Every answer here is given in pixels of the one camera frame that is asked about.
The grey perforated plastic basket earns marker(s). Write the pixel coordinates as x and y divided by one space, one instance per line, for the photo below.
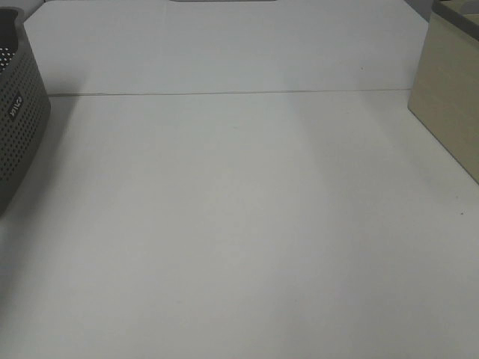
25 105

